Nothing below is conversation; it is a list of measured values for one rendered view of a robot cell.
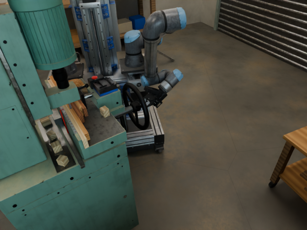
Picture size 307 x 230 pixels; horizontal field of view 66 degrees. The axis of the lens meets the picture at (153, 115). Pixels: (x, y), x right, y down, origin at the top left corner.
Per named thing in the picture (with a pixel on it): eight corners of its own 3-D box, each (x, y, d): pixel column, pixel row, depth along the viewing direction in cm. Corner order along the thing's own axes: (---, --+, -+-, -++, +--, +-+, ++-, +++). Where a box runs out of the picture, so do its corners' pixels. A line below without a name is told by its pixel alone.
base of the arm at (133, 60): (124, 60, 183) (122, 47, 177) (143, 57, 185) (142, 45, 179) (125, 68, 172) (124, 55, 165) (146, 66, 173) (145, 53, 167)
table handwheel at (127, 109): (158, 129, 126) (140, 77, 122) (124, 145, 118) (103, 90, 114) (138, 127, 153) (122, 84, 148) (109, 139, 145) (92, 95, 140)
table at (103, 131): (145, 133, 114) (144, 123, 111) (84, 160, 102) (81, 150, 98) (97, 81, 155) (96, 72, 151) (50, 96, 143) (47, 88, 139)
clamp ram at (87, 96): (98, 105, 123) (95, 90, 117) (84, 110, 120) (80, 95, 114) (92, 96, 129) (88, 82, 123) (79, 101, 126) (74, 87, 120)
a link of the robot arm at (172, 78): (180, 75, 158) (186, 77, 151) (168, 86, 158) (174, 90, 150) (173, 66, 154) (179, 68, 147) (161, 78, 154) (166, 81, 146)
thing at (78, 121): (90, 139, 104) (88, 133, 101) (86, 141, 103) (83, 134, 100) (54, 81, 145) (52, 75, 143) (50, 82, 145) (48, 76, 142)
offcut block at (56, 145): (62, 150, 113) (60, 144, 111) (55, 153, 112) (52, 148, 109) (60, 145, 116) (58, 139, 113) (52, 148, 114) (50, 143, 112)
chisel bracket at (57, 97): (81, 102, 111) (77, 86, 106) (51, 112, 106) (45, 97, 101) (76, 95, 116) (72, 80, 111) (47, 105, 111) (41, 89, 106)
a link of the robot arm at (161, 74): (153, 70, 162) (159, 73, 152) (168, 67, 165) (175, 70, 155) (155, 82, 165) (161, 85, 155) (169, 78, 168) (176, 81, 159)
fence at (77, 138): (84, 148, 99) (82, 139, 96) (81, 150, 99) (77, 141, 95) (50, 87, 140) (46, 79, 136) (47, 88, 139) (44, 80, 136)
